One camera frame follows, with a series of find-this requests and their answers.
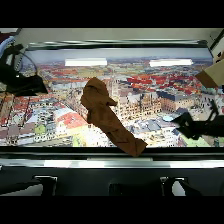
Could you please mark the brown T-shirt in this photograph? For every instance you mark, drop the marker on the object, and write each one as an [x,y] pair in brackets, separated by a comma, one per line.
[101,115]

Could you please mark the red garment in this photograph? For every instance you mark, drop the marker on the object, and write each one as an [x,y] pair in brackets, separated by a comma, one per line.
[4,36]

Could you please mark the beige garment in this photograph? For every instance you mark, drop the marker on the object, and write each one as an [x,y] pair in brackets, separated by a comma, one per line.
[213,75]

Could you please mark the light blue garment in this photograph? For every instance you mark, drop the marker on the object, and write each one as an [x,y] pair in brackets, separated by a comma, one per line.
[7,46]

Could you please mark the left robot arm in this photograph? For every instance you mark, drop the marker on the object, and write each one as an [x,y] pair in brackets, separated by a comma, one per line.
[20,85]

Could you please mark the silver frame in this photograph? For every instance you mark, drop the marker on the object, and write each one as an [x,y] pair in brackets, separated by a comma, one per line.
[113,163]

